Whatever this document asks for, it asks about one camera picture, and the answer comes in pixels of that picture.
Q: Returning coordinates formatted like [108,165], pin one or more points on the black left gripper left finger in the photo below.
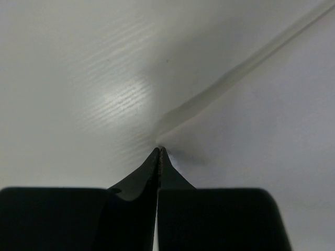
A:
[121,217]

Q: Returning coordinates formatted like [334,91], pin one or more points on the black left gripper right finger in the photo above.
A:
[215,219]

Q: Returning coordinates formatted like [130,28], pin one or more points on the white tank top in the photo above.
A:
[269,123]

